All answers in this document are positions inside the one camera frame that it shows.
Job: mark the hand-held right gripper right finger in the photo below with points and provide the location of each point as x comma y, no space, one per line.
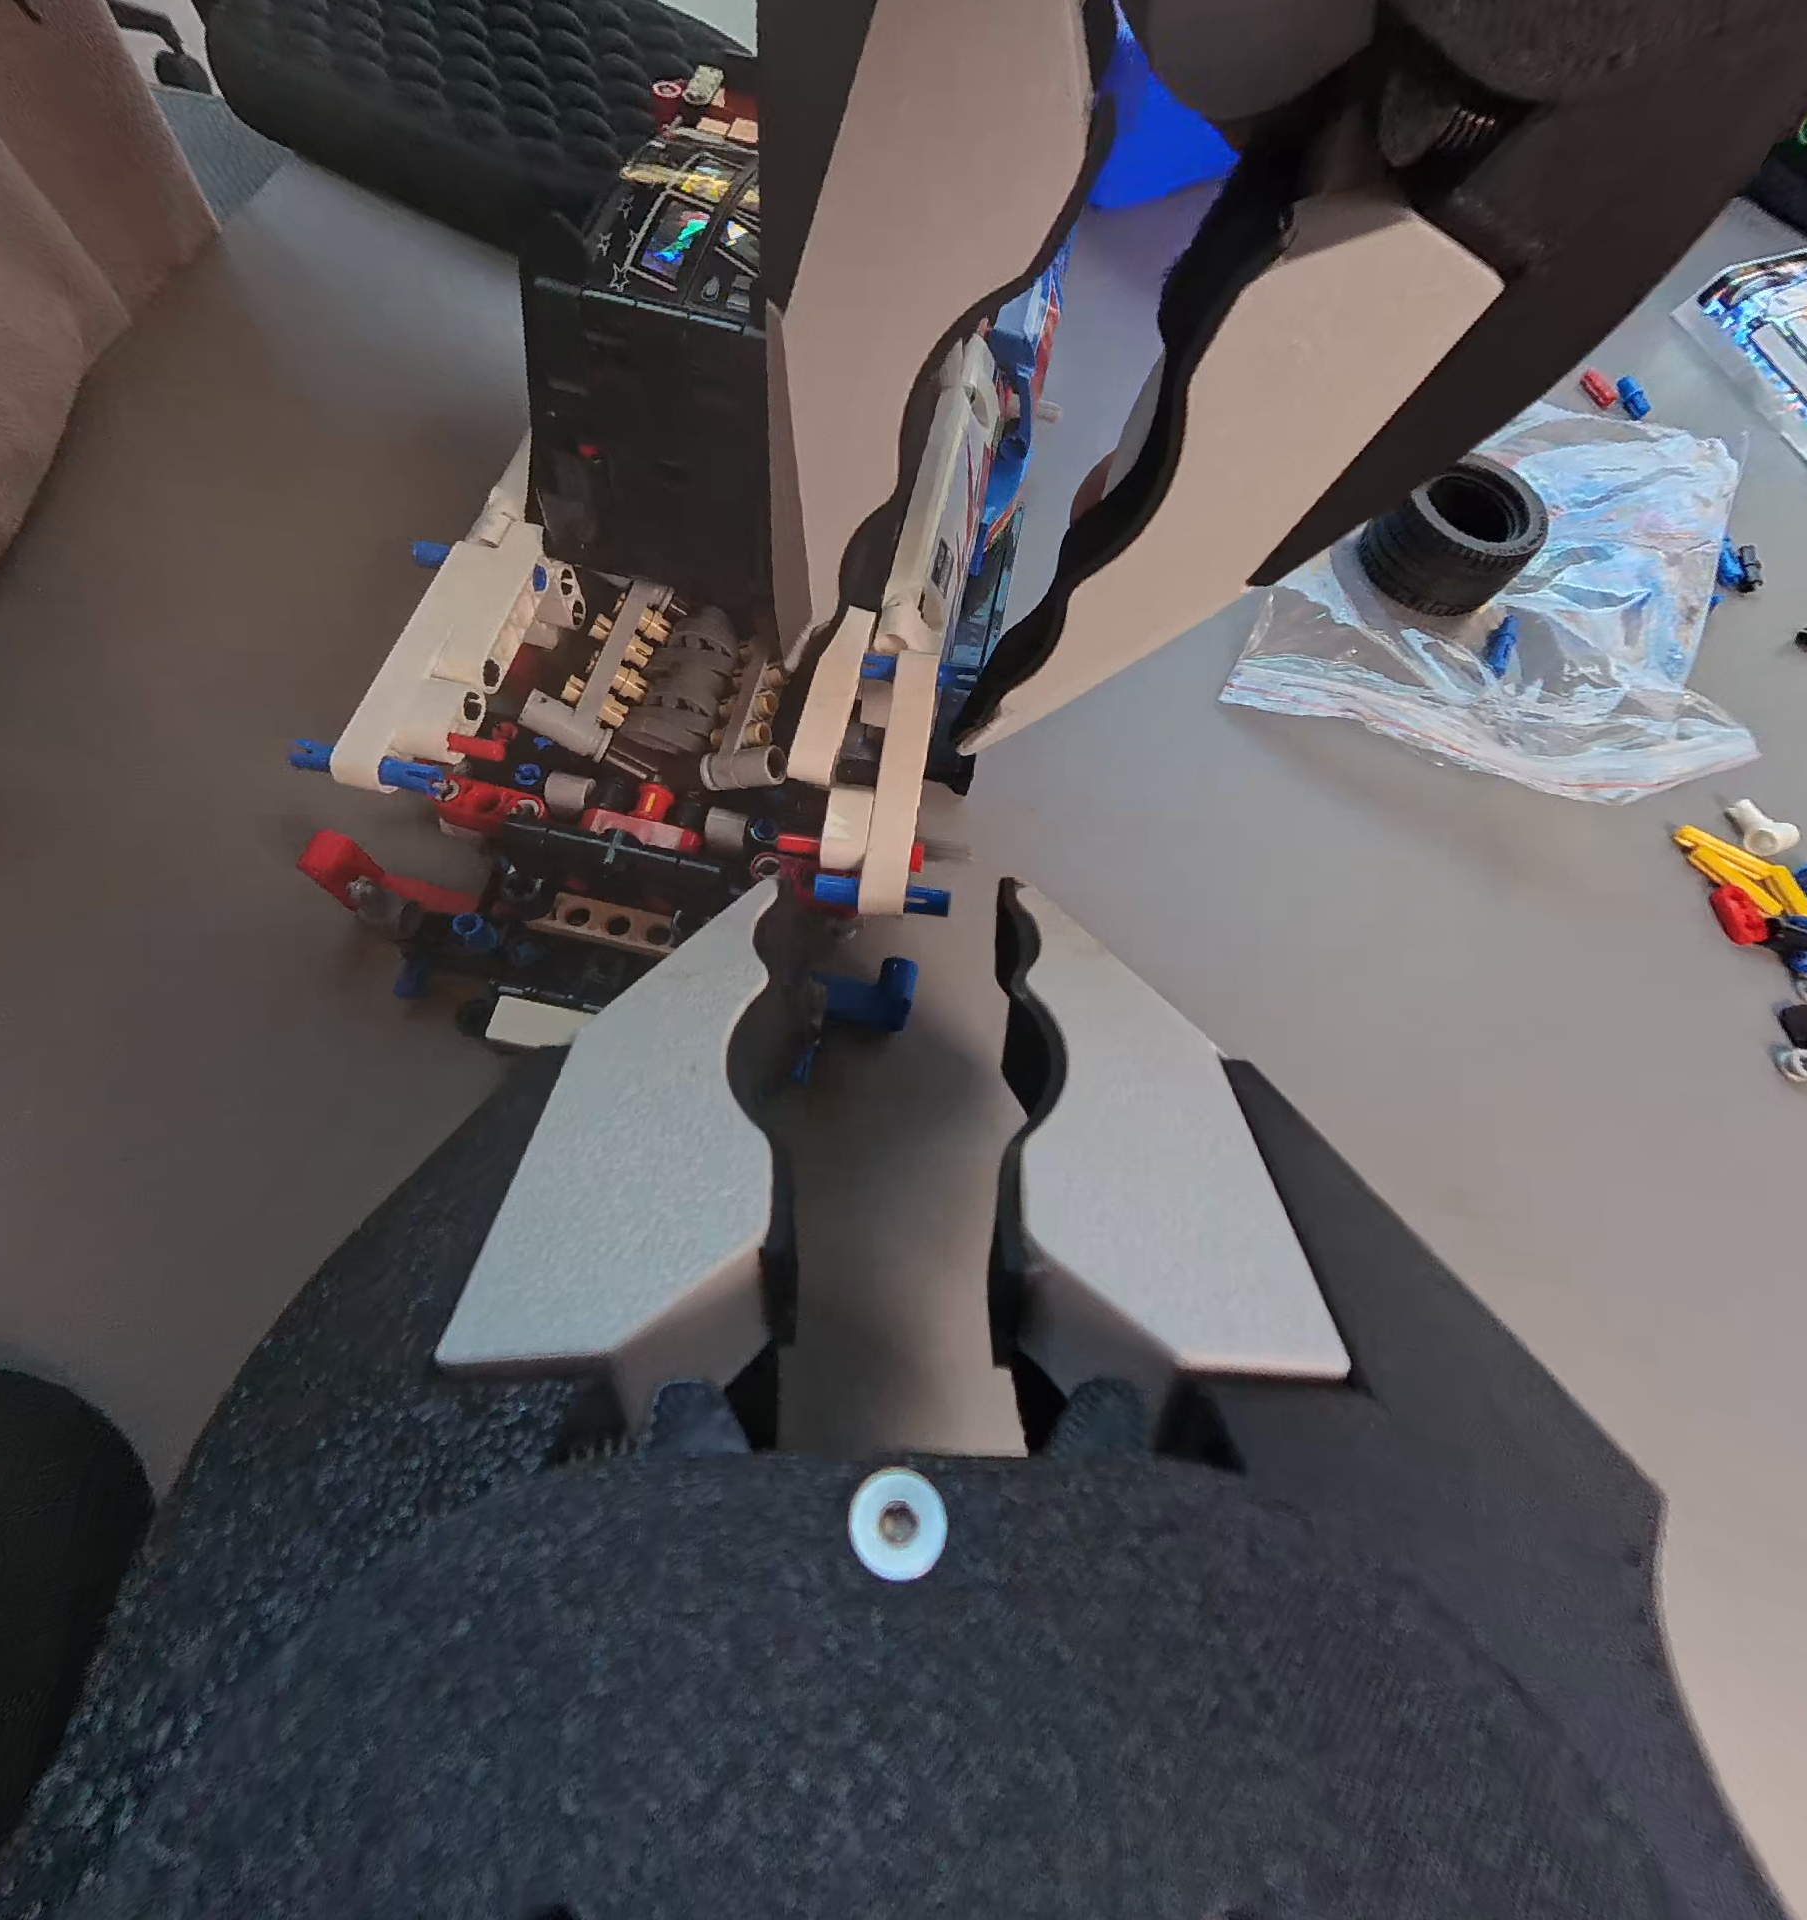
1157,1200

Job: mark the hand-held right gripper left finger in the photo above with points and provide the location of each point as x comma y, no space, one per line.
618,1200

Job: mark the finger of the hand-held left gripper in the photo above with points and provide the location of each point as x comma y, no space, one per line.
918,180
1292,392

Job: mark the brick-built toy race car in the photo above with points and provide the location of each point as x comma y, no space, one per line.
647,377

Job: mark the white brick beam with pins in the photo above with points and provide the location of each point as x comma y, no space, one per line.
896,779

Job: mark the grey desk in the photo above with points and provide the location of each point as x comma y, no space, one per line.
1368,1049

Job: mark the person's left hand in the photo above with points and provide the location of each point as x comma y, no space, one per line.
1096,487

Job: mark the black rubber toy tyre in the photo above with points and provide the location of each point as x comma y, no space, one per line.
1391,562

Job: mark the blue storage bin white label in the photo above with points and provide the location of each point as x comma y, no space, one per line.
1157,150

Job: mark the shiny printed booklet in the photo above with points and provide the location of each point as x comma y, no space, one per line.
1786,344

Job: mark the clear zip bag red seal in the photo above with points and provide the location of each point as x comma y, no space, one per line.
1592,703

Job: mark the black mesh chair pad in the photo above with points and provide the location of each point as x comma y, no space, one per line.
469,89

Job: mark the small white brick pin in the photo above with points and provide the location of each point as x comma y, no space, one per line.
1761,823

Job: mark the cluster of mixed small bricks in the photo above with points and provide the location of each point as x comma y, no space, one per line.
1737,872

